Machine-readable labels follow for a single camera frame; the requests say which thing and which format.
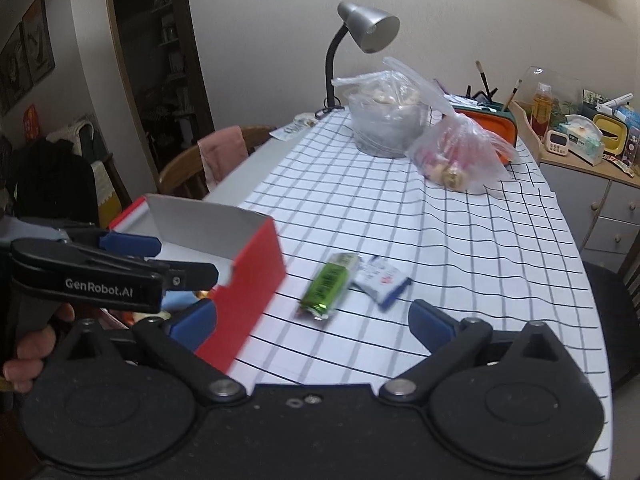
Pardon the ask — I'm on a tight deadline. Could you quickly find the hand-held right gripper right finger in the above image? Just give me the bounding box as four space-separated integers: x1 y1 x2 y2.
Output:
379 298 582 404

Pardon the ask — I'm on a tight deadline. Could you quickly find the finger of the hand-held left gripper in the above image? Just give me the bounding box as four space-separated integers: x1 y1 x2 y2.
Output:
60 227 162 260
144 258 220 293

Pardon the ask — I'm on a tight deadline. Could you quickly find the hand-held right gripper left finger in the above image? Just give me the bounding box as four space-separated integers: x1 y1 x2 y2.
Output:
50 300 249 407

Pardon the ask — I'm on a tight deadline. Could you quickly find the red and white cardboard box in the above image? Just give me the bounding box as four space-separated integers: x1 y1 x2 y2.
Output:
107 193 288 375

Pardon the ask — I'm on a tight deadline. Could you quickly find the green snack packet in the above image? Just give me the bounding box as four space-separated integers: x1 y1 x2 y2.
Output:
298 253 363 323

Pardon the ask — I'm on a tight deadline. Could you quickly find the plastic bag of pink snacks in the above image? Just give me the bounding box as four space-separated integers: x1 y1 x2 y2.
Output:
407 114 519 194

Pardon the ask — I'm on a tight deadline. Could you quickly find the person's left hand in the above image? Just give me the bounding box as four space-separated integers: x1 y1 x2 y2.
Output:
2 304 76 382

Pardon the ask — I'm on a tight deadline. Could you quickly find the white and blue snack packet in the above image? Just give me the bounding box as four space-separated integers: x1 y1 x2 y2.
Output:
352 254 412 311

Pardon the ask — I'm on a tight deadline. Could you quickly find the armchair with cream cover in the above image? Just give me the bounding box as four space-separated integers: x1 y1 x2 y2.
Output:
47 114 132 228

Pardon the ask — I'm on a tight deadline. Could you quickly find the white checked tablecloth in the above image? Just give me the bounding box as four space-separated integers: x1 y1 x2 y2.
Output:
227 109 613 479

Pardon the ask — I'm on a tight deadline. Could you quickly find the wooden chair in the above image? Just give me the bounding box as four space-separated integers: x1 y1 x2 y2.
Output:
157 125 277 200

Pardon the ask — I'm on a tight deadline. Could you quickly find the black jacket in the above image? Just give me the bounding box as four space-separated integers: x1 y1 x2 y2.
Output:
10 139 101 231

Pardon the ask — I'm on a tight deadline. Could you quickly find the pink cloth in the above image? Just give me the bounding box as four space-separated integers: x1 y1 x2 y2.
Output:
197 126 249 193

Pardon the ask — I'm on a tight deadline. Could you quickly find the small flat white packet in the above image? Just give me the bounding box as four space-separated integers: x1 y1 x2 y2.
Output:
269 114 319 139

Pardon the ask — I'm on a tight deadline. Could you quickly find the black chair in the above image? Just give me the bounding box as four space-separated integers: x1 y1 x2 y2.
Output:
581 259 640 392

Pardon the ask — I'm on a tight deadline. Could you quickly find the dark wooden bookshelf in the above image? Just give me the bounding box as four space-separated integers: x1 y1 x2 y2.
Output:
102 0 216 196

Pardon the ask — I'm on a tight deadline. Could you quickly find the grey cabinet with drawers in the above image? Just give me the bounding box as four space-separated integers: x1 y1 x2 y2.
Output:
539 158 640 277

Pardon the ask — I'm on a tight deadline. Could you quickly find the clear plastic bag with bowl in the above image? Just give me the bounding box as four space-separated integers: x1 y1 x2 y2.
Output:
331 56 455 159

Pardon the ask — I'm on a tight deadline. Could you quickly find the orange zip case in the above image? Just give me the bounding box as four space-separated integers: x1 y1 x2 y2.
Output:
451 104 519 167

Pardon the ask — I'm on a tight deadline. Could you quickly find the white digital timer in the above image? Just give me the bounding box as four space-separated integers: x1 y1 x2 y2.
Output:
544 129 569 155

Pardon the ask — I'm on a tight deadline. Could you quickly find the wooden desktop organizer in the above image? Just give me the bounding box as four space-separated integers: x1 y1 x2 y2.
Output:
507 100 548 162

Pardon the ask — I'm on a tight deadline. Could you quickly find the tissue pack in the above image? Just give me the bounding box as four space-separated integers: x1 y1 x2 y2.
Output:
559 114 607 167

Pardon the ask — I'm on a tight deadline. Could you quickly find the clear bottle with yellow drink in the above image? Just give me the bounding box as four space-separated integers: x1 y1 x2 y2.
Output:
531 82 554 132

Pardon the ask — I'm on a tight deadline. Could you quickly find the calligraphy brush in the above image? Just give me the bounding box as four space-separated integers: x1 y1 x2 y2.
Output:
475 60 492 98

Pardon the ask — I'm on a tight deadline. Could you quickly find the yellow box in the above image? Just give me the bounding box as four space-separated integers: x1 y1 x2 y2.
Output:
592 112 632 157

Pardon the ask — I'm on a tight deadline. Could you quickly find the silver gooseneck desk lamp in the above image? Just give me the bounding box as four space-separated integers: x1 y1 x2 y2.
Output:
315 1 401 117

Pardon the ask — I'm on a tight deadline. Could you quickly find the red wall ornament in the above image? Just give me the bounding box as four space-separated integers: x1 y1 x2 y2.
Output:
22 104 42 137

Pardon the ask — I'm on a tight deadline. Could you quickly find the medium framed wall picture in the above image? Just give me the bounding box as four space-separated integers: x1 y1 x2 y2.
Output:
0 22 34 107

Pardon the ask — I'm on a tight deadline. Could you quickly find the large framed wall picture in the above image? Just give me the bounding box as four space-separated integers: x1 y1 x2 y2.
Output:
21 0 56 81

